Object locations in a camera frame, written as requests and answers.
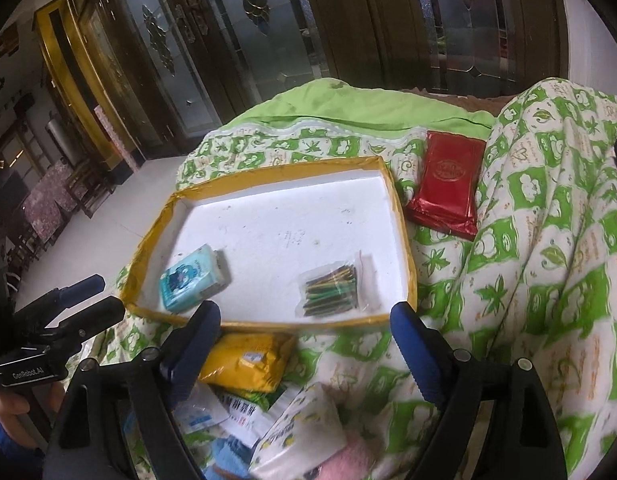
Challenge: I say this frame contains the white blue desiccant sachet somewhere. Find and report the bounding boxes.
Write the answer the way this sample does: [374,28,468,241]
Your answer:
[173,382,229,434]

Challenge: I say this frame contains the blue cartoon tissue pack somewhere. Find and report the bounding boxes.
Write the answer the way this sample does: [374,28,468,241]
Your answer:
[159,244,229,313]

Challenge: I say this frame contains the green white medicine packet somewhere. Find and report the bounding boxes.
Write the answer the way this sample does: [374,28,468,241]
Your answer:
[215,382,302,448]

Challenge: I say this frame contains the yellow snack packet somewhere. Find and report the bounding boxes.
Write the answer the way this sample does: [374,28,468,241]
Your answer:
[198,333,296,393]

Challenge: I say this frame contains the white lemon print tissue pack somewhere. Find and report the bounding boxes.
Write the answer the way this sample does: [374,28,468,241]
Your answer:
[249,382,348,479]

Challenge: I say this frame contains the bag of green sticks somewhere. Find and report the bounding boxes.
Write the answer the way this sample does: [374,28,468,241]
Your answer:
[295,252,381,318]

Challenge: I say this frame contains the blue cloth toy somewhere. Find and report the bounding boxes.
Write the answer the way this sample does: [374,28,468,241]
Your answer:
[203,437,253,480]

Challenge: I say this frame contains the person's left hand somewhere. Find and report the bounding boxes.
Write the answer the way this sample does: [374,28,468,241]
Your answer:
[0,382,66,450]

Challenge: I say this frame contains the wooden chair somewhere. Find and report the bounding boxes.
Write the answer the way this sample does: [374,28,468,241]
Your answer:
[22,158,114,245]

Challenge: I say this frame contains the yellow taped foam tray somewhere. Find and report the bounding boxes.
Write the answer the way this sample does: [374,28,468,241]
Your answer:
[120,157,417,332]

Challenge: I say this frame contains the green patterned quilt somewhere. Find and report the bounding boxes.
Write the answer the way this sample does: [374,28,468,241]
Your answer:
[80,77,617,480]

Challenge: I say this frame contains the wooden glass double door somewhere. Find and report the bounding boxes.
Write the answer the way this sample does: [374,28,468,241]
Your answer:
[69,0,329,159]

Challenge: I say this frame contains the wooden glass side door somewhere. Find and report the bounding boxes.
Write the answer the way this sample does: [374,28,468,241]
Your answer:
[308,0,569,98]

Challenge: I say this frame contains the golden door frame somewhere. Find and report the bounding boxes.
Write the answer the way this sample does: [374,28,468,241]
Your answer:
[33,0,141,181]

